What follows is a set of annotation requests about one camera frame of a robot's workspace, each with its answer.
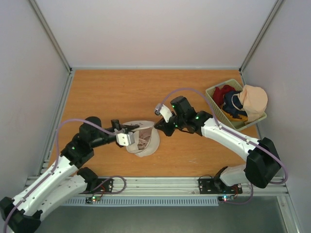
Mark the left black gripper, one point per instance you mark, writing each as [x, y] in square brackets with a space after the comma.
[116, 123]

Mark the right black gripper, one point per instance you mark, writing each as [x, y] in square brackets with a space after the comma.
[168, 126]

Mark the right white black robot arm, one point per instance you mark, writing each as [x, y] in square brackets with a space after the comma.
[260, 156]

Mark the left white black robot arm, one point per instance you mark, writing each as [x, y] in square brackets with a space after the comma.
[65, 178]

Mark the pale pink lace bra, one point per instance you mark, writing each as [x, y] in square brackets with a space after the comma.
[144, 137]

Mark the beige bra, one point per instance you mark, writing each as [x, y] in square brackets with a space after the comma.
[254, 101]

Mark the red garment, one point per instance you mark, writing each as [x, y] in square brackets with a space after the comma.
[218, 95]

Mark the navy blue garment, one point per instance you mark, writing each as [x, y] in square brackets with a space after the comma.
[232, 104]

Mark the green perforated plastic basket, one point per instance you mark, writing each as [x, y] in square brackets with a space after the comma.
[237, 125]

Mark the left circuit board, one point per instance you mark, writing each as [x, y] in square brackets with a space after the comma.
[93, 199]

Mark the circuit board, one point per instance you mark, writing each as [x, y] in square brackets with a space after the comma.
[226, 198]
[93, 199]

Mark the yellow garment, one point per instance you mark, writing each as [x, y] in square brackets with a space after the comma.
[236, 118]

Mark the right circuit board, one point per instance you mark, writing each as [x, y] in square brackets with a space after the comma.
[226, 198]

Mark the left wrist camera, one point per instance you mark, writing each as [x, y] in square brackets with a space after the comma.
[124, 138]

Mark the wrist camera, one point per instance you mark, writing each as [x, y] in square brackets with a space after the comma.
[164, 111]
[124, 138]

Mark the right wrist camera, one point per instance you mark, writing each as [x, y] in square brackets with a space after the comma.
[164, 111]

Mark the aluminium front rail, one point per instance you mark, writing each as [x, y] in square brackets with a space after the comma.
[184, 186]

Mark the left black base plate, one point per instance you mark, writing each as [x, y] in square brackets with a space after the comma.
[99, 186]

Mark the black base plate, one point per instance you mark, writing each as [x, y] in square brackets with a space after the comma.
[209, 185]
[99, 186]

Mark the left aluminium side rail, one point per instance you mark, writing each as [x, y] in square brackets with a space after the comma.
[48, 147]

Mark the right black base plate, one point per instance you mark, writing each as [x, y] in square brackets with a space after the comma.
[209, 185]

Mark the grey slotted cable duct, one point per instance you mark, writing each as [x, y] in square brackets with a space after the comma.
[145, 202]

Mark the left aluminium frame post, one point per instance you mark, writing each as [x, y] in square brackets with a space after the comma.
[50, 34]

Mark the aluminium frame post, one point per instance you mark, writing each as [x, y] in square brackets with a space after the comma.
[50, 34]
[262, 32]

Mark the right aluminium frame post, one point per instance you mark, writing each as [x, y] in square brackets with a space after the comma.
[262, 32]

